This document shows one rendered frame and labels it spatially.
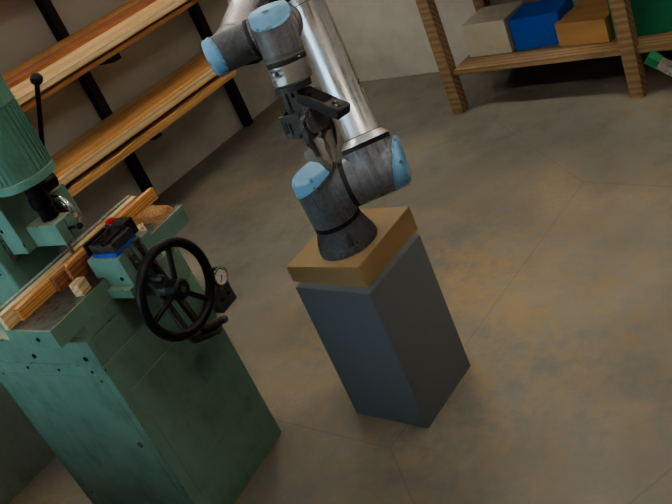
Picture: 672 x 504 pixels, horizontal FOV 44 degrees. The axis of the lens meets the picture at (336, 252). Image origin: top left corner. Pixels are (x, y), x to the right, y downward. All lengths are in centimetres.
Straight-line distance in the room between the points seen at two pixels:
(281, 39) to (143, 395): 118
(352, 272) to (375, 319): 16
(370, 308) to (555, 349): 71
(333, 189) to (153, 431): 88
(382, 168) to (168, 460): 108
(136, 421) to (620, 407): 141
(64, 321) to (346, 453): 102
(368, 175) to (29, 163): 93
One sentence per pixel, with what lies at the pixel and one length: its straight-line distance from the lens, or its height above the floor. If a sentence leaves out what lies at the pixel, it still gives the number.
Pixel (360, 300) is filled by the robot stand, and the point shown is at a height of 52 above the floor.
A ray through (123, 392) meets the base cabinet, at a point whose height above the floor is 61.
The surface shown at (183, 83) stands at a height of 63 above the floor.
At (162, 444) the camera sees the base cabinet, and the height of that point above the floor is 38.
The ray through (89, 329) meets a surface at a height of 82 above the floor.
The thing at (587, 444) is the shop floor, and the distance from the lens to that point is 252.
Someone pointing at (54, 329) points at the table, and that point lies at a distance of 229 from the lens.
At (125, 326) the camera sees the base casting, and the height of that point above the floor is 75.
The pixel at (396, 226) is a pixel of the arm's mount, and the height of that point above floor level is 62.
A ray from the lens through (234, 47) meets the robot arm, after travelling 192.
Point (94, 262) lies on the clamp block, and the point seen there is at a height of 95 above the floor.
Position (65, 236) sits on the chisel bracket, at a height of 102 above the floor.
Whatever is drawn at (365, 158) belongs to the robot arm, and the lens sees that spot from 237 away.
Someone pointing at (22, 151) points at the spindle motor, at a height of 129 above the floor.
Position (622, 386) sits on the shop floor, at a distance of 266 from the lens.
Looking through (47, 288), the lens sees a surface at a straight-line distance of 247.
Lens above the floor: 180
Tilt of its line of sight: 28 degrees down
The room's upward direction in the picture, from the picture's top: 24 degrees counter-clockwise
